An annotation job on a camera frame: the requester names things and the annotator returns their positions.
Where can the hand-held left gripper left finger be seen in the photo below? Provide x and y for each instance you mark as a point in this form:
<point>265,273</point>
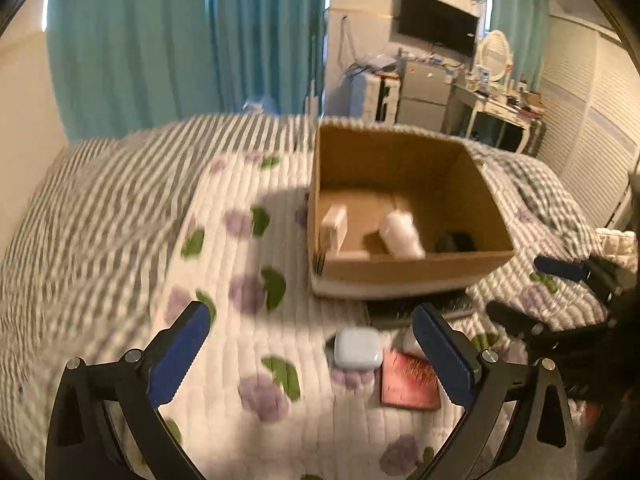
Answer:
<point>182,355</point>

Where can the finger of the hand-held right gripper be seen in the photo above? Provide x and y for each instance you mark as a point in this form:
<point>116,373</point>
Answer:
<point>515,317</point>
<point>559,268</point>

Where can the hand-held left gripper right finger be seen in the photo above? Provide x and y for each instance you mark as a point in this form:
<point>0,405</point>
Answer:
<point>445,355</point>

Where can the light blue earbuds case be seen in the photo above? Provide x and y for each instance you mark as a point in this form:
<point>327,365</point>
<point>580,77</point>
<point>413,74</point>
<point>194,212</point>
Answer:
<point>356,349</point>

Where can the brown cardboard box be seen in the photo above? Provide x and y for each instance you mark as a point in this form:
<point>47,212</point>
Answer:
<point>395,200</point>

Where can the red flat booklet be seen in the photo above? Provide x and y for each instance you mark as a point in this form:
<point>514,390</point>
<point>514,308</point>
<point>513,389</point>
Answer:
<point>407,379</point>

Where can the white padded packet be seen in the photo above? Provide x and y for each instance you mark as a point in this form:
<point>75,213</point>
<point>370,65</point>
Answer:
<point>616,247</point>

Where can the dark flat object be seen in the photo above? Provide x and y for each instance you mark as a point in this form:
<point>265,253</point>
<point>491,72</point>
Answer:
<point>395,311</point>

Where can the grey checked blanket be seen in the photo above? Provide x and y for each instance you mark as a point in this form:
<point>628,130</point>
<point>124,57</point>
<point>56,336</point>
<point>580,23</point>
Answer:
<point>540,195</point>

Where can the small black object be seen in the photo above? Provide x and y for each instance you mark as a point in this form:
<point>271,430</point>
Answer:
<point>455,241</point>

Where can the white floral quilt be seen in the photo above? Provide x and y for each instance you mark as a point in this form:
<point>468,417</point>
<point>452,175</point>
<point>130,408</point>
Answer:
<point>280,340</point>

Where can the white plastic bottle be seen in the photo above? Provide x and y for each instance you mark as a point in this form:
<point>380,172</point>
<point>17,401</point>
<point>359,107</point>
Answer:
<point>400,236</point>

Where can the white louvred wardrobe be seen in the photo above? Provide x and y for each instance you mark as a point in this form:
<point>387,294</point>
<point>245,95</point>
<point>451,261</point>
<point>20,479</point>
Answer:
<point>595,125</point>

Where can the grey striped bedsheet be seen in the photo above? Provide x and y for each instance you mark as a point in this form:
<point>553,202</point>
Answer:
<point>100,220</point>

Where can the small white carton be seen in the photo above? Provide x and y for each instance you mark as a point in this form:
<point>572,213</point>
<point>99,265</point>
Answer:
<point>334,227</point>

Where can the white dressing table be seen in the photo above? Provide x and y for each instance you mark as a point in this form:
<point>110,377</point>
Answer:
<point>492,110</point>

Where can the grey small fridge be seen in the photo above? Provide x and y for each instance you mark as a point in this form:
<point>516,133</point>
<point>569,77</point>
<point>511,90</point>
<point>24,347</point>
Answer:
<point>422,97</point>

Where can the white oval vanity mirror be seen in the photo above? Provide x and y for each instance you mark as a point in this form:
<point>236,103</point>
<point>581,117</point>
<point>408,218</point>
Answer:
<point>494,55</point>

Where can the white cabinet appliance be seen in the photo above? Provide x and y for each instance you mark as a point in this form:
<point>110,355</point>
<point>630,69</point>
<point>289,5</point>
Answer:
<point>380,97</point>

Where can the teal curtain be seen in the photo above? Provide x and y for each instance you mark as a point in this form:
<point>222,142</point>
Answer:
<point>520,15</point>
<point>130,45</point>
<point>270,35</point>

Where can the black wall television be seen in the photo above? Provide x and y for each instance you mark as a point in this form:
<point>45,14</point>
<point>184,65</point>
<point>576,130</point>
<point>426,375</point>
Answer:
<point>437,22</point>

